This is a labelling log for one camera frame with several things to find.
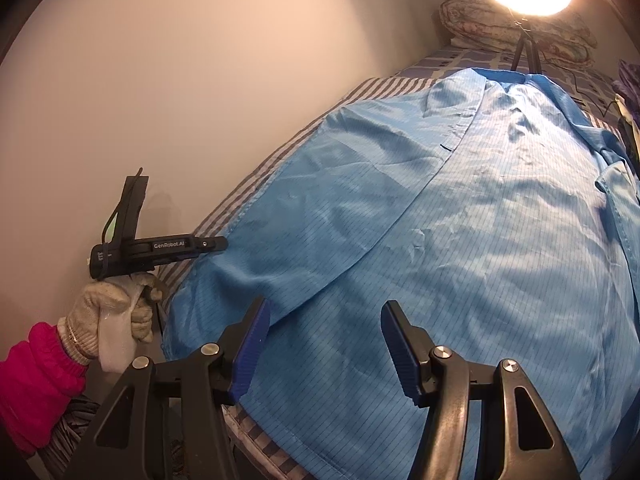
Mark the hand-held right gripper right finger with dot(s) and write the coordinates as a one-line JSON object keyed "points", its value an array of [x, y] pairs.
{"points": [[400, 350]]}

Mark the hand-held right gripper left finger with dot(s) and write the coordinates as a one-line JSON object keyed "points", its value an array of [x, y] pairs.
{"points": [[252, 345]]}

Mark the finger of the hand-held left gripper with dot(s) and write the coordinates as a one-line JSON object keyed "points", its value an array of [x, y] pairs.
{"points": [[207, 245]]}

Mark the blue work coat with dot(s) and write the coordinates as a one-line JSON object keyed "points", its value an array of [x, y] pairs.
{"points": [[450, 240]]}

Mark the person's left forearm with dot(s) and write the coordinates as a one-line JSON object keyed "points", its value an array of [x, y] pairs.
{"points": [[35, 390]]}

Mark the person's left hand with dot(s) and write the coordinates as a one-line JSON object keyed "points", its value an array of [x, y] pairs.
{"points": [[95, 300]]}

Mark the grey striped quilted blanket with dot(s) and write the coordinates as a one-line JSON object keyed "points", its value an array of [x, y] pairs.
{"points": [[280, 152]]}

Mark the person's grey patterned clothing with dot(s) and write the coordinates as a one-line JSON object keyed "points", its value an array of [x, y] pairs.
{"points": [[70, 430]]}

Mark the black tripod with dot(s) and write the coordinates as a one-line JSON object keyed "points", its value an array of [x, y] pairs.
{"points": [[530, 52]]}

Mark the folded floral quilt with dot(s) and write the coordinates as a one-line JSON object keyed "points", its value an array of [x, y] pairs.
{"points": [[480, 25]]}

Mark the dark puffer jacket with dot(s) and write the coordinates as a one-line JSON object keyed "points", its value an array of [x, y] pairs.
{"points": [[630, 77]]}

